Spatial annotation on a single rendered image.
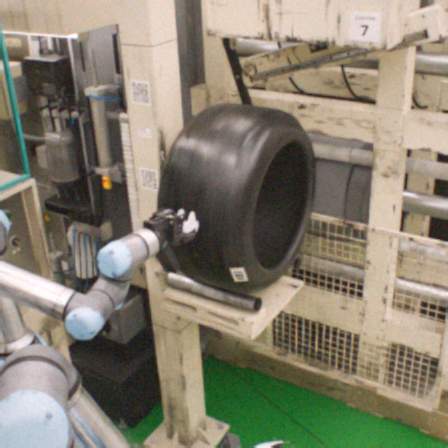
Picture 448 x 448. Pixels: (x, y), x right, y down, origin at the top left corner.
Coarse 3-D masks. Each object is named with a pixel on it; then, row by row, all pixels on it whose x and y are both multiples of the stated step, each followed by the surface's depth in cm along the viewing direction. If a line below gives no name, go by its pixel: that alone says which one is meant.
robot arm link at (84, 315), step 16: (0, 272) 142; (16, 272) 143; (0, 288) 142; (16, 288) 141; (32, 288) 141; (48, 288) 141; (64, 288) 143; (32, 304) 141; (48, 304) 140; (64, 304) 140; (80, 304) 140; (96, 304) 141; (112, 304) 145; (64, 320) 141; (80, 320) 137; (96, 320) 139; (80, 336) 139
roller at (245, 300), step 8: (168, 280) 208; (176, 280) 206; (184, 280) 205; (192, 280) 204; (184, 288) 206; (192, 288) 203; (200, 288) 202; (208, 288) 200; (216, 288) 199; (216, 296) 199; (224, 296) 197; (232, 296) 196; (240, 296) 195; (248, 296) 194; (256, 296) 194; (240, 304) 195; (248, 304) 193; (256, 304) 192
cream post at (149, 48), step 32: (128, 0) 179; (160, 0) 180; (128, 32) 184; (160, 32) 183; (128, 64) 189; (160, 64) 186; (128, 96) 194; (160, 96) 190; (160, 128) 193; (160, 160) 198; (160, 320) 231; (160, 352) 240; (192, 352) 240; (160, 384) 248; (192, 384) 246; (192, 416) 251
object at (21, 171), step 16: (0, 32) 176; (0, 48) 178; (0, 64) 179; (0, 80) 181; (0, 96) 182; (0, 112) 183; (16, 112) 187; (0, 128) 184; (16, 128) 189; (0, 144) 186; (16, 144) 191; (0, 160) 187; (16, 160) 192; (0, 176) 188; (16, 176) 193
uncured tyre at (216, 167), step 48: (192, 144) 177; (240, 144) 171; (288, 144) 210; (192, 192) 173; (240, 192) 169; (288, 192) 219; (192, 240) 177; (240, 240) 172; (288, 240) 216; (240, 288) 186
